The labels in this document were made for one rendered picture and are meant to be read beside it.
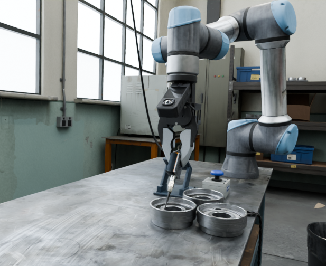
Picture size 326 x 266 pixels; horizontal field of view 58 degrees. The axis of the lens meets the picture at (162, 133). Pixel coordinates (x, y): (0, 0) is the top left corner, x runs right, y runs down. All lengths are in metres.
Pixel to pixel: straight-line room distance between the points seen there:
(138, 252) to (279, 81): 0.78
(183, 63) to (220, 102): 3.88
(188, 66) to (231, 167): 0.62
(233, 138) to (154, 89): 1.92
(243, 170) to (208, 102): 3.45
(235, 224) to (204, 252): 0.10
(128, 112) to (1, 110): 1.35
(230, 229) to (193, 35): 0.42
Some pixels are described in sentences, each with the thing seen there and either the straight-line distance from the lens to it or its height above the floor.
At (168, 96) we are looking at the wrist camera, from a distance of 0.63.
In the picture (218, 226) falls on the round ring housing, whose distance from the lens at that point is 0.62.
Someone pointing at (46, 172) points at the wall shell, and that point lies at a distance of 2.60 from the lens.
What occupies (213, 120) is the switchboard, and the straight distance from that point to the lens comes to 4.56.
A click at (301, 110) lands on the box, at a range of 4.14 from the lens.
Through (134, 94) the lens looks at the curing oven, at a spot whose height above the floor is 1.23.
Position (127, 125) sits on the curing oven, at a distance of 3.16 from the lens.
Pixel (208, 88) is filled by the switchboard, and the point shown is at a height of 1.44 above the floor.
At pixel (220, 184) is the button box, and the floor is 0.84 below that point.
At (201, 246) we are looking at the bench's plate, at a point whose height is 0.80.
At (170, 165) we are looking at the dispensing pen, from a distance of 0.67.
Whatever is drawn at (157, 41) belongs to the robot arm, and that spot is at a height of 1.25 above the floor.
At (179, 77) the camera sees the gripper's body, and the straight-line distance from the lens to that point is 0.67.
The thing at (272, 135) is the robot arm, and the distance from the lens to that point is 1.12.
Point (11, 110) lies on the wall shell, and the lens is 2.33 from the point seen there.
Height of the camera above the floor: 1.04
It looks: 4 degrees down
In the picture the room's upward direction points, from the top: 2 degrees clockwise
